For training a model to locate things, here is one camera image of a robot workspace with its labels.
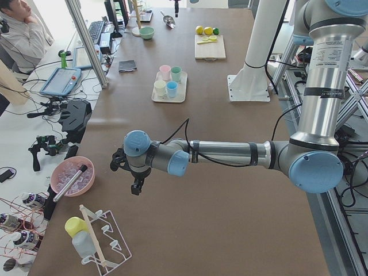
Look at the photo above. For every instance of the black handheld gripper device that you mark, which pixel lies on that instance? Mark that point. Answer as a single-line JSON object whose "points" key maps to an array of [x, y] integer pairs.
{"points": [[49, 145]]}

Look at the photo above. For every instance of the grey cup on rack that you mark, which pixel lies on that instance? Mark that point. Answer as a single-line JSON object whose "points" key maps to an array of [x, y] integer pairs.
{"points": [[83, 244]]}

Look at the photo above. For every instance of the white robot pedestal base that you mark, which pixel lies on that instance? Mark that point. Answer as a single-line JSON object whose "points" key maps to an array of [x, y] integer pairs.
{"points": [[250, 83]]}

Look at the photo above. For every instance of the yellow cup on rack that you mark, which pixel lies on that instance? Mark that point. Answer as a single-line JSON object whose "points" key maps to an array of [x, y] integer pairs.
{"points": [[74, 225]]}

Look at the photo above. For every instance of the cream white cup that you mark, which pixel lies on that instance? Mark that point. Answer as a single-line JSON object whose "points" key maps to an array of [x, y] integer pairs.
{"points": [[160, 87]]}

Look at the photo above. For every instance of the metal ice scoop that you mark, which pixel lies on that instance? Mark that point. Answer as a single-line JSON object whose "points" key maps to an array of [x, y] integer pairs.
{"points": [[168, 20]]}

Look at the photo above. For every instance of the aluminium frame post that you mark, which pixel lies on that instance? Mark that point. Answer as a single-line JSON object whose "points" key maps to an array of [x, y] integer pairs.
{"points": [[74, 9]]}

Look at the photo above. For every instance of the cream rabbit tray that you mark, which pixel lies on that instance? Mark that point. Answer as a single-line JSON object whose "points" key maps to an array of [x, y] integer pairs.
{"points": [[181, 93]]}

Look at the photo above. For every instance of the metal muddler with black tip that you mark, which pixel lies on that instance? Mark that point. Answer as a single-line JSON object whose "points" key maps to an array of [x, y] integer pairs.
{"points": [[70, 183]]}

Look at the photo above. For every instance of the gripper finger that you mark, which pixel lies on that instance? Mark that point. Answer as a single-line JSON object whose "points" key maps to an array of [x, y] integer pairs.
{"points": [[137, 186]]}

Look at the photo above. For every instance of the seated person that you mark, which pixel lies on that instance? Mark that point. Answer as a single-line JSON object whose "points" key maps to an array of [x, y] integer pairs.
{"points": [[27, 40]]}

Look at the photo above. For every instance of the grey folded cloth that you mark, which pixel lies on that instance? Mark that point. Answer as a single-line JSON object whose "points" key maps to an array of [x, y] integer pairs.
{"points": [[126, 66]]}

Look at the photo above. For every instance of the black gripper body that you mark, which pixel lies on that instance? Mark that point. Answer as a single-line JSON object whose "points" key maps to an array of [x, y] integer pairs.
{"points": [[140, 173]]}

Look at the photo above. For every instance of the bamboo cutting board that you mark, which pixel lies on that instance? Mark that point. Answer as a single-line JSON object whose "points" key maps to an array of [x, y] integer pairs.
{"points": [[210, 51]]}

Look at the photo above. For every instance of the green lime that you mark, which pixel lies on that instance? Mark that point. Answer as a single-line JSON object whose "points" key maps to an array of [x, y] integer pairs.
{"points": [[216, 31]]}

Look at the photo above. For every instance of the whole lemon near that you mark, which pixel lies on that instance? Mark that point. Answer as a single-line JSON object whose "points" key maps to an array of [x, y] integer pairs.
{"points": [[208, 30]]}

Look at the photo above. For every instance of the black monitor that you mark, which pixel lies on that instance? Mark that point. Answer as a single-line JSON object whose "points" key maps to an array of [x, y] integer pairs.
{"points": [[117, 14]]}

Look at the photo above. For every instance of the blue cup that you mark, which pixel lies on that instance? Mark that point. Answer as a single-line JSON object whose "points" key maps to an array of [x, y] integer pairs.
{"points": [[172, 88]]}

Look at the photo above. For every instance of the blue teach pendant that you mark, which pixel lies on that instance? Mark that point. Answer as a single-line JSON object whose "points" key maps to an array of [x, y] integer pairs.
{"points": [[61, 82], [81, 60]]}

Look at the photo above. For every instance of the wooden cup stand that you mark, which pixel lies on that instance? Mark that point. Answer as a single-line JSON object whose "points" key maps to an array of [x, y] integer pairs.
{"points": [[136, 30]]}

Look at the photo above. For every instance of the yellow plastic knife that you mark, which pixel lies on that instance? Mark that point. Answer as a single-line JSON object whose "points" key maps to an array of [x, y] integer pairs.
{"points": [[206, 42]]}

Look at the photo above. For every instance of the pink cup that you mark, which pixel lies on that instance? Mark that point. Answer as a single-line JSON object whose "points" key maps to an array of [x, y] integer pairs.
{"points": [[165, 71]]}

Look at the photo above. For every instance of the white wire rack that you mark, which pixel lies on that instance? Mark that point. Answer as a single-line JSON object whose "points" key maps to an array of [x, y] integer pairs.
{"points": [[111, 247]]}

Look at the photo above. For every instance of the whole lemon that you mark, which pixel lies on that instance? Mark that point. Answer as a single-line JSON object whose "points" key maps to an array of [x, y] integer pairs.
{"points": [[199, 30], [208, 30]]}

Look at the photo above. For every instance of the green bowl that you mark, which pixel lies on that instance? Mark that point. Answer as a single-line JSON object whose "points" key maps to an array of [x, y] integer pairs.
{"points": [[147, 32]]}

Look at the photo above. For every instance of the green cup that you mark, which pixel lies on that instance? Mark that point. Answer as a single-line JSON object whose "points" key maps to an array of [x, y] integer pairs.
{"points": [[176, 72]]}

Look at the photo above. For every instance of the whole lemon far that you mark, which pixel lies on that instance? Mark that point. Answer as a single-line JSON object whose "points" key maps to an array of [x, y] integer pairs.
{"points": [[199, 30]]}

